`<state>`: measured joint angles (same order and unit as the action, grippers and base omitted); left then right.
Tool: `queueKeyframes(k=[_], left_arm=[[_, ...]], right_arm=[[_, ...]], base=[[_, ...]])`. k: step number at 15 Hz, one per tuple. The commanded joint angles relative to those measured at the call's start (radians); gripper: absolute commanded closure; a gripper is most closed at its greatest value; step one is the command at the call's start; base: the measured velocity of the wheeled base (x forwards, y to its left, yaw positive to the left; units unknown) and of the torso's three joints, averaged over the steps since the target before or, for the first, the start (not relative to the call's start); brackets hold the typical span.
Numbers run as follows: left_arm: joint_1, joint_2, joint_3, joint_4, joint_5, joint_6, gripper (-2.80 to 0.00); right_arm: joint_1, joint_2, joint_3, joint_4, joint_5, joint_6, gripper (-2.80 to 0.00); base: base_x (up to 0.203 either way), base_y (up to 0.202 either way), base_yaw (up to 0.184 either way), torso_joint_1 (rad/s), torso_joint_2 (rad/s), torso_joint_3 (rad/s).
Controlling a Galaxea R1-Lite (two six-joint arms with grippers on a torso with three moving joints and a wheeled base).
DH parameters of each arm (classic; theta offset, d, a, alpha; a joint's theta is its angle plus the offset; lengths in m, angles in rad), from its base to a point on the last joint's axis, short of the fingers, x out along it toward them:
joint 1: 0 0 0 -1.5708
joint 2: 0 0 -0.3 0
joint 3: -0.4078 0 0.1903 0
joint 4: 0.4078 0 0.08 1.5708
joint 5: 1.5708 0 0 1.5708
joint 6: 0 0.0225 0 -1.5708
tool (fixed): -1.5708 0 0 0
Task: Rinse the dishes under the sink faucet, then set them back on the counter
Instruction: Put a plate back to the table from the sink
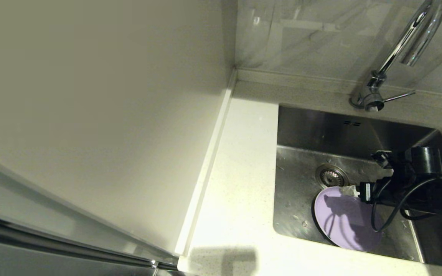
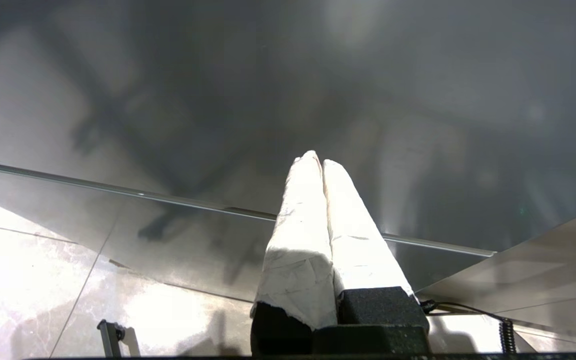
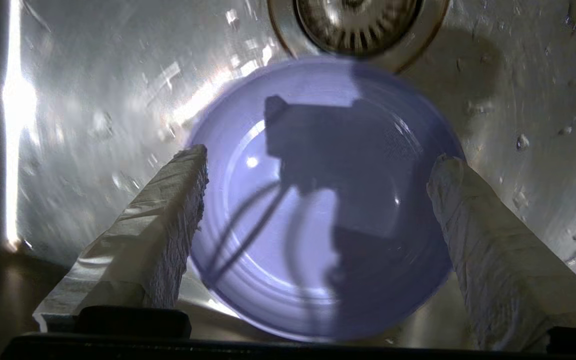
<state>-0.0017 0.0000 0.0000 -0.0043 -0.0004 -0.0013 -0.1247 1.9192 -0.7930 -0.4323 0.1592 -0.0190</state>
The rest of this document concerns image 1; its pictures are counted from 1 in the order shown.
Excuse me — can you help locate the pale blue plate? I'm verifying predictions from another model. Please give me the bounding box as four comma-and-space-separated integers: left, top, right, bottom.
314, 186, 383, 252

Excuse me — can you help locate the chrome gooseneck faucet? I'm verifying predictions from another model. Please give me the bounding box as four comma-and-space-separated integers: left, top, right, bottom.
350, 0, 442, 113

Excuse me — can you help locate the stainless steel sink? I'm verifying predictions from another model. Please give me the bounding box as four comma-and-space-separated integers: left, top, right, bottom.
272, 103, 442, 269

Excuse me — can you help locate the round metal drain strainer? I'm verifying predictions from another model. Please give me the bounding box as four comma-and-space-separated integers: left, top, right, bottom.
316, 164, 350, 189

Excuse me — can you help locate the white trim strip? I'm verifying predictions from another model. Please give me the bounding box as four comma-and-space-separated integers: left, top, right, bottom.
174, 71, 237, 257

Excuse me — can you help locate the white cabinet side panel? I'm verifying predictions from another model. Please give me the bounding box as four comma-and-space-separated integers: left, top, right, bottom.
0, 0, 237, 256

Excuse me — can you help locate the stainless steel appliance door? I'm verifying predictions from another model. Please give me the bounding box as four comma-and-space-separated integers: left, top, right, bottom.
0, 153, 179, 276

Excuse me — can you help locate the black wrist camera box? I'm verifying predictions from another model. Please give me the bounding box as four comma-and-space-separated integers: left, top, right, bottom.
359, 182, 373, 204

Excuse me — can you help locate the chrome bar handle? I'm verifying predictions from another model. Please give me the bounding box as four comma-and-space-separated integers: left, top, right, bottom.
0, 213, 187, 276

